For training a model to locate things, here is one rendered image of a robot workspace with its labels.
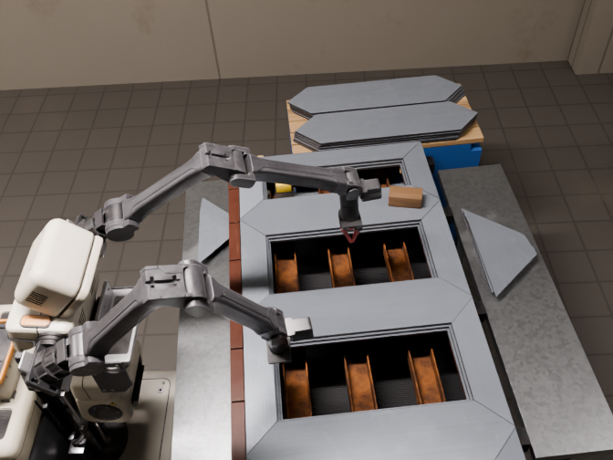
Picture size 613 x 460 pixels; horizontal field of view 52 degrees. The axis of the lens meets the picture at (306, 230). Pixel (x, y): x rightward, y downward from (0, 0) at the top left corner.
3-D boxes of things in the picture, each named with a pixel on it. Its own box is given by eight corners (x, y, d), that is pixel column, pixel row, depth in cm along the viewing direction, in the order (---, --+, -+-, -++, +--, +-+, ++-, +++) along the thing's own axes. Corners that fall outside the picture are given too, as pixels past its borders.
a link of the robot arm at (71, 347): (52, 345, 152) (52, 366, 150) (77, 329, 147) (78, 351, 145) (85, 349, 159) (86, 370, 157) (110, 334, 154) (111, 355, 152)
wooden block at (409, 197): (421, 197, 234) (422, 187, 231) (420, 209, 231) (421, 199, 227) (389, 194, 236) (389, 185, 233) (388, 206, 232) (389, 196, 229)
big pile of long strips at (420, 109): (459, 82, 290) (461, 71, 286) (483, 138, 263) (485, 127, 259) (286, 99, 288) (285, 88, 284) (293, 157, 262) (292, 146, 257)
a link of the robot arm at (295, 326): (264, 308, 165) (270, 339, 161) (306, 298, 166) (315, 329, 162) (267, 323, 175) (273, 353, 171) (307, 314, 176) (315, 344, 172)
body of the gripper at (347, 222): (358, 212, 205) (357, 192, 201) (362, 229, 197) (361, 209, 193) (338, 214, 205) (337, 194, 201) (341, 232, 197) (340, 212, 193)
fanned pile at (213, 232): (231, 194, 264) (230, 188, 261) (232, 267, 238) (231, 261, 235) (202, 198, 264) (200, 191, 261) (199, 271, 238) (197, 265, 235)
